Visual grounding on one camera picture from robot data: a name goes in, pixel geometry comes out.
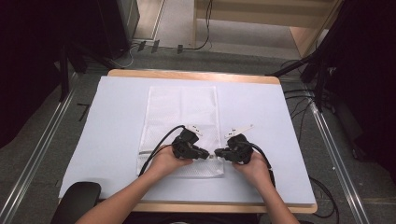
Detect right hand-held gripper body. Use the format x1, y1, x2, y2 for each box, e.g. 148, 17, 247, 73
223, 123, 255, 165

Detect person's left hand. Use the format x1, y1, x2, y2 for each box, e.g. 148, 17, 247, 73
148, 144, 194, 182

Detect metal floor rail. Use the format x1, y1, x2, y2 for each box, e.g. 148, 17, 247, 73
0, 72, 78, 224
305, 92, 372, 224

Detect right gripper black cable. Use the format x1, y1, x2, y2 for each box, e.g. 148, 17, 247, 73
245, 141, 277, 189

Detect black curtain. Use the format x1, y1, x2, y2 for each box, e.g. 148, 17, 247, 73
323, 0, 396, 185
0, 0, 106, 149

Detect white mesh laundry bag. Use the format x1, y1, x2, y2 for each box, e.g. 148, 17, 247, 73
135, 85, 225, 179

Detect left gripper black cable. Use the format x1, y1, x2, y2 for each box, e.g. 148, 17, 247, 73
137, 124, 187, 177

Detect black floor cable loop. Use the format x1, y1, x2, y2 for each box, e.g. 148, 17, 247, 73
307, 175, 340, 219

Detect black floor cables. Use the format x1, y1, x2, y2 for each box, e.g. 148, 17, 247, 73
280, 58, 316, 138

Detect black chair armrest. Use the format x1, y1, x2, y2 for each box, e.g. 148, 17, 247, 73
50, 181, 103, 224

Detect pale blue table sheet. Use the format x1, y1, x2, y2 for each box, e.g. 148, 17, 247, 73
58, 75, 318, 206

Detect black metal stand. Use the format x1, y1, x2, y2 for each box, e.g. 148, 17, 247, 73
58, 43, 72, 103
265, 46, 332, 114

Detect white floor cable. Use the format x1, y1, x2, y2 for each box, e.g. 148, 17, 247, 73
116, 42, 142, 70

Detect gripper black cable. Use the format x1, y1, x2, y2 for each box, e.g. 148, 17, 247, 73
137, 124, 187, 177
245, 141, 277, 189

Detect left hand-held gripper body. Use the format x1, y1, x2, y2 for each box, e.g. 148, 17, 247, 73
170, 123, 204, 161

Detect light wooden shelf frame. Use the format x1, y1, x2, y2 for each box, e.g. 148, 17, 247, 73
191, 0, 344, 59

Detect black hanging cable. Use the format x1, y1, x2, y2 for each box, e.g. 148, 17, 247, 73
181, 0, 215, 51

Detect person's right hand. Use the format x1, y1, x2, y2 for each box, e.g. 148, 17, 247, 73
231, 150, 273, 189

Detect black cabinet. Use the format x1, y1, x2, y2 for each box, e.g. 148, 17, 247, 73
95, 0, 141, 61

